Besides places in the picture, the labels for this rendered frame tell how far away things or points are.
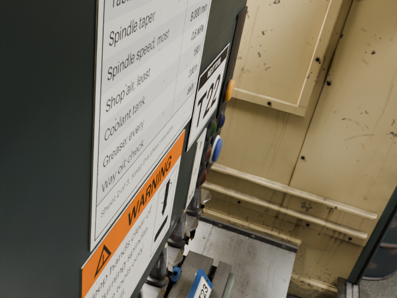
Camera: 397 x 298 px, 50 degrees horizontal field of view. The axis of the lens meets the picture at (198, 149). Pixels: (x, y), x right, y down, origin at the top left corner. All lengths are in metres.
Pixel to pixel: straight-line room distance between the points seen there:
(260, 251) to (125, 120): 1.33
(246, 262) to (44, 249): 1.33
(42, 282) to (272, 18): 1.05
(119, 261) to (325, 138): 1.06
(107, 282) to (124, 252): 0.02
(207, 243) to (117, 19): 1.36
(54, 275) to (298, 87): 1.08
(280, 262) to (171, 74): 1.29
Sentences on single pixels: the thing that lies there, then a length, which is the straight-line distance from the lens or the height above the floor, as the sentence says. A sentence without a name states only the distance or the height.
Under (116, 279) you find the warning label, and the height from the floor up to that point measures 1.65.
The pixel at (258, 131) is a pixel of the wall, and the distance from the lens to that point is 1.30.
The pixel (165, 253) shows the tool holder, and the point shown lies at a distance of 0.81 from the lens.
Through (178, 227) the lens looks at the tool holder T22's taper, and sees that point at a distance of 0.90.
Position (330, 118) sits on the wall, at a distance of 1.26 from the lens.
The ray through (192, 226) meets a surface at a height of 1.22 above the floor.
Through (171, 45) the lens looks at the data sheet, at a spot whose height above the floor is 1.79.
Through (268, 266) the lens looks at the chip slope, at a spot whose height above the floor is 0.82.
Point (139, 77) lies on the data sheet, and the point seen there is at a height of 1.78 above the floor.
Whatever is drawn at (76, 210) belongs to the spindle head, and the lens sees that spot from 0.19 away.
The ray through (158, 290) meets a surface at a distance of 0.84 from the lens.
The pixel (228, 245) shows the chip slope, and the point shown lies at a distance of 1.50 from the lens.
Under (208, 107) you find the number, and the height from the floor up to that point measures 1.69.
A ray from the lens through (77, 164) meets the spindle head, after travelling 0.17.
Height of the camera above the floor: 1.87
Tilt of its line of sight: 32 degrees down
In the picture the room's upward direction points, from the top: 11 degrees clockwise
